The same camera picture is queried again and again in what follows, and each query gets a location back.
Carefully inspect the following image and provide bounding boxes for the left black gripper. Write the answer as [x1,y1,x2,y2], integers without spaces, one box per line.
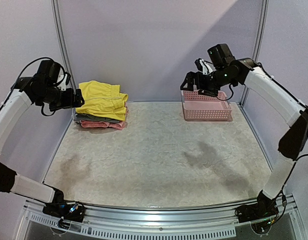
[37,83,85,111]

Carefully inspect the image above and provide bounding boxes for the green tank top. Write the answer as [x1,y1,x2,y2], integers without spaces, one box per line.
[73,113,120,124]

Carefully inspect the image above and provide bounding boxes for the yellow garment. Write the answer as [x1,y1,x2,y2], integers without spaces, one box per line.
[75,80,129,121]

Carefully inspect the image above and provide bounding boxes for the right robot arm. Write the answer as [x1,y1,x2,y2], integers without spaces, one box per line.
[180,43,308,218]

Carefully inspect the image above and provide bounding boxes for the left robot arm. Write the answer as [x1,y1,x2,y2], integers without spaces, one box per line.
[0,57,85,217]

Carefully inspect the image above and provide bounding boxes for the pink plastic basket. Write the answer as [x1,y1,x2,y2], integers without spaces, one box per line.
[181,90,233,122]

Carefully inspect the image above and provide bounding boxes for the folded pink garment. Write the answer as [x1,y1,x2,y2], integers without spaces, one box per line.
[78,108,129,130]

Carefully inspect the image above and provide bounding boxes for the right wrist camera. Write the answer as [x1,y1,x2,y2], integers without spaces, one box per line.
[194,58,213,75]

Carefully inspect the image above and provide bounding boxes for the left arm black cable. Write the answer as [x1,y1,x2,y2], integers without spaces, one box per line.
[10,57,70,117]

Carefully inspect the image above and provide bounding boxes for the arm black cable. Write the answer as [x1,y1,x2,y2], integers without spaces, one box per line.
[10,57,70,117]
[217,62,308,161]

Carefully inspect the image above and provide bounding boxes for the right aluminium frame post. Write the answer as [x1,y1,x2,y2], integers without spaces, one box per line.
[239,0,269,108]

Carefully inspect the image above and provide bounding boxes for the aluminium frame post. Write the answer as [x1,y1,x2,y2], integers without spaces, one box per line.
[239,0,269,108]
[50,0,74,83]

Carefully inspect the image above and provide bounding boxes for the left aluminium frame post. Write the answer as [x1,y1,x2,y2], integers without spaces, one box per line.
[50,0,74,83]

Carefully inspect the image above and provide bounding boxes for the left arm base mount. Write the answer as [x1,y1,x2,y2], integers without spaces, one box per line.
[42,187,86,229]

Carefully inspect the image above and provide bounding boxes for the aluminium front rail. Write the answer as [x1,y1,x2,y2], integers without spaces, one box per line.
[16,195,305,240]

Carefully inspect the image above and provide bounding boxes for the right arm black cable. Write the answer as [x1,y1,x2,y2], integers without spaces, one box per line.
[217,62,308,161]

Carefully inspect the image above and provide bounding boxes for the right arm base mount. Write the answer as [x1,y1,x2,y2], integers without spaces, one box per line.
[234,190,287,235]

